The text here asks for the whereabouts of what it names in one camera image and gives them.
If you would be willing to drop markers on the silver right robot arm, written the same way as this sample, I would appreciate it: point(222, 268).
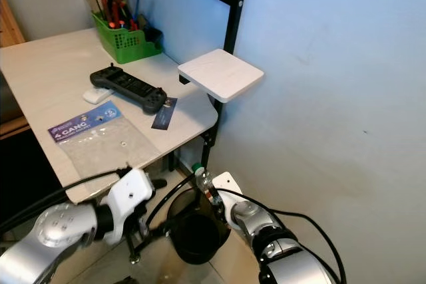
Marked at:
point(293, 267)

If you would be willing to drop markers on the black handheld controller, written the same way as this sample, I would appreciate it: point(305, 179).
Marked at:
point(130, 86)

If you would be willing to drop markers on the small white adapter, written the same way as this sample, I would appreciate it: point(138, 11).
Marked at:
point(96, 96)

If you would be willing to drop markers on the green plastic basket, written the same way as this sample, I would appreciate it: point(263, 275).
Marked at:
point(123, 46)

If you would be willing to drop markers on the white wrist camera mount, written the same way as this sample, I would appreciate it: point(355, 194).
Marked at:
point(226, 184)
point(132, 194)

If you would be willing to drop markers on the clear bag blue label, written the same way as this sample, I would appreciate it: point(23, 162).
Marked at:
point(106, 144)

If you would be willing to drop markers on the dark printed card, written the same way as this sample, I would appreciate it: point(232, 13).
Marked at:
point(164, 113)

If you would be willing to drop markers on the white square shelf board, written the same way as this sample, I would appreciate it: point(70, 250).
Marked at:
point(219, 74)

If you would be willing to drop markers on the dark translucent round container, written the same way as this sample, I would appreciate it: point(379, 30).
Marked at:
point(196, 231)

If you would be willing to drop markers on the black metal desk frame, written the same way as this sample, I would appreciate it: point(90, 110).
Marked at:
point(234, 14)

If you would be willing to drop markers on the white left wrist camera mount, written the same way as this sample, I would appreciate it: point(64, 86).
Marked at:
point(132, 194)

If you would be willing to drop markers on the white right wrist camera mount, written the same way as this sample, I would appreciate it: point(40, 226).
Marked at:
point(226, 184)

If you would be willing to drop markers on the wooden shelf unit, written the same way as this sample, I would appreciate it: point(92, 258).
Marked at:
point(10, 31)

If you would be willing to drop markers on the clear bottle green cap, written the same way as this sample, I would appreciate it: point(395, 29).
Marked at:
point(203, 177)

